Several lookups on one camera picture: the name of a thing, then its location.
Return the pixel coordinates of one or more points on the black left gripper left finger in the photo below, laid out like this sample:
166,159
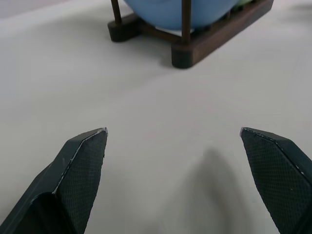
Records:
73,180

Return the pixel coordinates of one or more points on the green plate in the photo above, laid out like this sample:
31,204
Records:
241,3

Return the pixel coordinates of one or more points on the blue plate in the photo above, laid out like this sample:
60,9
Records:
170,14

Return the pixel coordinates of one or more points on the dark wooden dish rack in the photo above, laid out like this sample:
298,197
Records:
209,41

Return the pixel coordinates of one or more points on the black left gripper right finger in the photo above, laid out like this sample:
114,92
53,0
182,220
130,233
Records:
278,175

